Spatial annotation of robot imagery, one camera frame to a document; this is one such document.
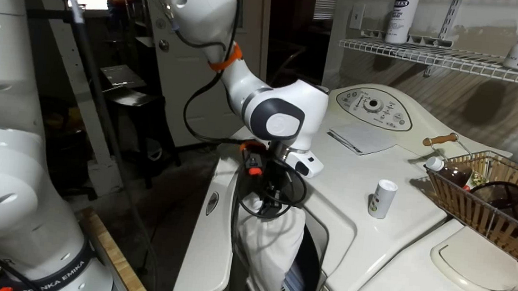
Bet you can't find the brown bottle with white cap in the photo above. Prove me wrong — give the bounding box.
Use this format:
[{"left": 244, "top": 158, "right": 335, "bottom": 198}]
[{"left": 422, "top": 155, "right": 475, "bottom": 189}]

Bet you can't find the white towel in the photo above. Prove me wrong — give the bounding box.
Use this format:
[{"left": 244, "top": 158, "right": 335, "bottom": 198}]
[{"left": 230, "top": 195, "right": 309, "bottom": 291}]

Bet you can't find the dryer lid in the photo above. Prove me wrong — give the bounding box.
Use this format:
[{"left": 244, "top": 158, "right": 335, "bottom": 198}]
[{"left": 426, "top": 223, "right": 518, "bottom": 291}]

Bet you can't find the round black lid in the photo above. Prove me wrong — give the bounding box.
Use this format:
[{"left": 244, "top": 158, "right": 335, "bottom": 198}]
[{"left": 469, "top": 178, "right": 518, "bottom": 212}]

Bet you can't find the small white bottle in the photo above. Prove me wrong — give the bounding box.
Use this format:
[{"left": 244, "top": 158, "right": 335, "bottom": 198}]
[{"left": 367, "top": 178, "right": 400, "bottom": 221}]

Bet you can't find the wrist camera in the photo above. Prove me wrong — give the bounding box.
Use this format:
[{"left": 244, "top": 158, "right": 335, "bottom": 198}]
[{"left": 237, "top": 139, "right": 268, "bottom": 178}]

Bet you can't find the wicker basket with wooden handle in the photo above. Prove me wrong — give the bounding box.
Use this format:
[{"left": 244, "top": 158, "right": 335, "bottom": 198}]
[{"left": 411, "top": 130, "right": 518, "bottom": 281}]

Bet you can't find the washing machine door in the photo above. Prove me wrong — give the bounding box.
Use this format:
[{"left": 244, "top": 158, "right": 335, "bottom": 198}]
[{"left": 169, "top": 151, "right": 245, "bottom": 291}]

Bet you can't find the white wire shelf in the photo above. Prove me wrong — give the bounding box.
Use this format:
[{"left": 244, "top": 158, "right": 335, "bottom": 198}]
[{"left": 336, "top": 27, "right": 518, "bottom": 88}]

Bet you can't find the dark side table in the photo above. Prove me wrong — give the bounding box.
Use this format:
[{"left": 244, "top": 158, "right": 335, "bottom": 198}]
[{"left": 89, "top": 62, "right": 190, "bottom": 193}]

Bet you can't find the white washing machine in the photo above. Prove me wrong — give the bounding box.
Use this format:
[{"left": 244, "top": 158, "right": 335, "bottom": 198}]
[{"left": 169, "top": 66, "right": 518, "bottom": 291}]

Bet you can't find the tall white spray can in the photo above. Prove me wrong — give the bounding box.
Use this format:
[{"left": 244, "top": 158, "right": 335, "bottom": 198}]
[{"left": 383, "top": 0, "right": 422, "bottom": 47}]

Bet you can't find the white paper booklet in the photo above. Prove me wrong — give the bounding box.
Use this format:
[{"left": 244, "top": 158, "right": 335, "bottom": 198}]
[{"left": 325, "top": 121, "right": 399, "bottom": 159}]

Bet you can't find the wall switch plate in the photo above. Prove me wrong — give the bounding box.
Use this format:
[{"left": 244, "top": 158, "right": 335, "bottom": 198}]
[{"left": 349, "top": 1, "right": 366, "bottom": 30}]

